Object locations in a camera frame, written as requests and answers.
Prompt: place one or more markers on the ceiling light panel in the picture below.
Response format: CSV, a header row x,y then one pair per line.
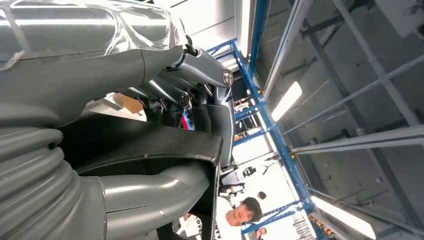
x,y
246,26
344,218
286,101

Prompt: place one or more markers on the person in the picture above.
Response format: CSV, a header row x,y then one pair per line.
x,y
245,213
261,233

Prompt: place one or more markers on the blue metal shelf rack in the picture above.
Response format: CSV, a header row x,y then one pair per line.
x,y
283,149

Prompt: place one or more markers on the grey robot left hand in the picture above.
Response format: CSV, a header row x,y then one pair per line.
x,y
82,66

